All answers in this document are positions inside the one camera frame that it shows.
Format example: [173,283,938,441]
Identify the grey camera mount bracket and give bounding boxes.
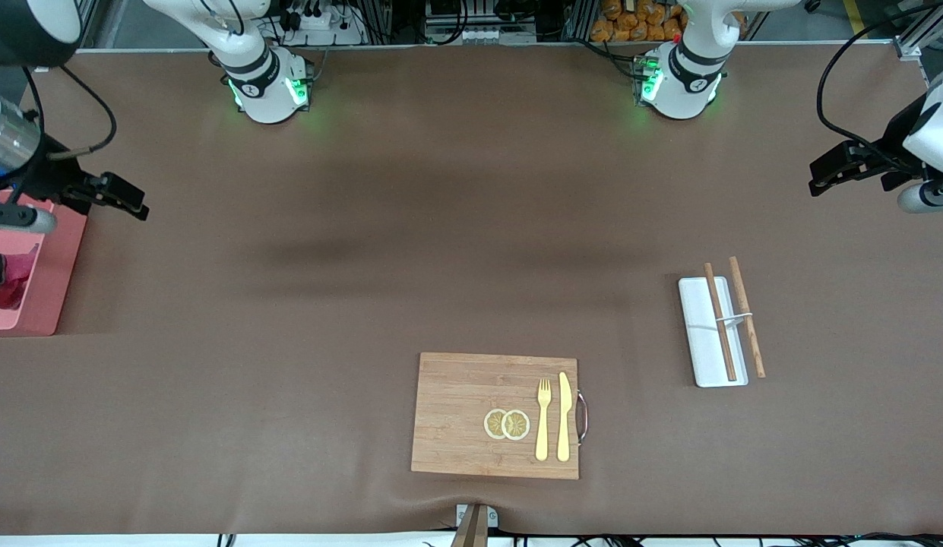
[450,503,499,547]

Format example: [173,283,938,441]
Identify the white rectangular tray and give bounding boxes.
[677,275,750,388]

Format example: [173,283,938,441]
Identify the yellow fork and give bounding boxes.
[534,378,553,463]

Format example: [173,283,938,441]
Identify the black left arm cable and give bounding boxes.
[815,0,943,172]

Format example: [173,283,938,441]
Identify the bamboo cutting board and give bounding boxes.
[410,351,581,481]

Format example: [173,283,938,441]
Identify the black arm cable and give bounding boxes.
[21,65,119,163]
[815,0,943,172]

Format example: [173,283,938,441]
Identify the orange packaged snacks pile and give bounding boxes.
[590,0,685,43]

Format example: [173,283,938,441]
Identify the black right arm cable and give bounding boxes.
[21,65,119,163]

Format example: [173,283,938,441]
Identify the aluminium frame post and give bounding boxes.
[892,0,943,62]

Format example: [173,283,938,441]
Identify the yellow knife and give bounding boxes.
[556,371,573,463]

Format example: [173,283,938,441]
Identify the white power strip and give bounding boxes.
[277,6,366,47]

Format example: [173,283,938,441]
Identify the red and grey cloth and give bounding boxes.
[0,243,40,311]

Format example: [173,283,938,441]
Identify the pink plastic box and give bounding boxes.
[0,194,89,338]

